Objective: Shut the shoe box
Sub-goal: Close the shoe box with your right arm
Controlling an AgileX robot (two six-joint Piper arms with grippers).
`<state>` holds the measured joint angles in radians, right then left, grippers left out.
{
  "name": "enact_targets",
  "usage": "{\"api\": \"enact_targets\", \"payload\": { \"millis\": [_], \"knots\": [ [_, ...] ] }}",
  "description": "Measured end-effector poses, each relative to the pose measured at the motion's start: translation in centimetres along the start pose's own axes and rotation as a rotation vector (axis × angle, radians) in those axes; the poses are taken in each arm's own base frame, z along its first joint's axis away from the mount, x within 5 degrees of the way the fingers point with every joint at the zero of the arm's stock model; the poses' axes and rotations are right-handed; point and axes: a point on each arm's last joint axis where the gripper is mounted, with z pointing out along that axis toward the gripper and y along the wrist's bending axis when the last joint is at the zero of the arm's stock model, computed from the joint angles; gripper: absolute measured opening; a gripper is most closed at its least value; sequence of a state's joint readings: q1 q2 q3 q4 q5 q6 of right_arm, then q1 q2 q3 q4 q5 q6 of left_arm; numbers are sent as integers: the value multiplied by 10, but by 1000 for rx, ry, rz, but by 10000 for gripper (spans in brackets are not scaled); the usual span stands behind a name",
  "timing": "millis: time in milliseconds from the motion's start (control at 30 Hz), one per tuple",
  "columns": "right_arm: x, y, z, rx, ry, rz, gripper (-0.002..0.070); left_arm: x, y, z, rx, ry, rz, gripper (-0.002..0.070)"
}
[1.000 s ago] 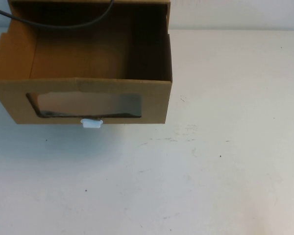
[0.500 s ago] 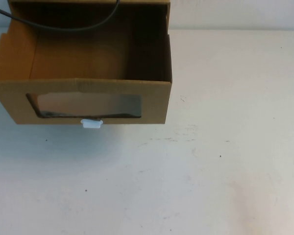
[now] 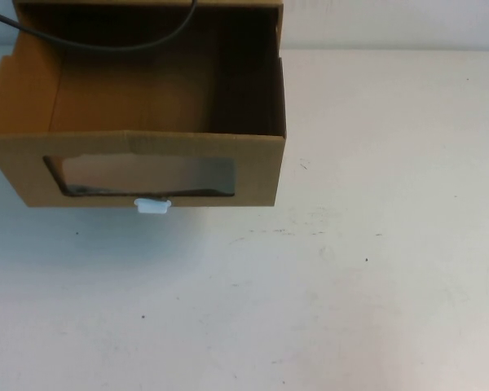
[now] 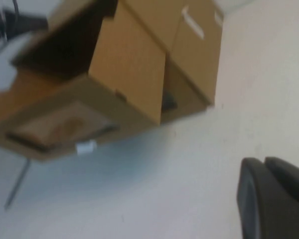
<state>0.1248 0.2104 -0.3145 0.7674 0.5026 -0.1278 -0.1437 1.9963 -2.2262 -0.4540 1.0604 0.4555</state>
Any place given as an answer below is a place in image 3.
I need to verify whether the cardboard drawer with window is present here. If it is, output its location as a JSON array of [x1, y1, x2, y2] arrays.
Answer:
[[0, 4, 289, 209]]

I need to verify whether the brown cardboard shoe box shell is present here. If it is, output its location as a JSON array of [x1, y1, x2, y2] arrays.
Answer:
[[17, 0, 285, 7]]

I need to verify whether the white plastic drawer handle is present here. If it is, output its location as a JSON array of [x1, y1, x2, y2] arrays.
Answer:
[[134, 197, 173, 215]]

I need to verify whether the black cable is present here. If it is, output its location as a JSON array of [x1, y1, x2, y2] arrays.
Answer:
[[0, 0, 200, 53]]

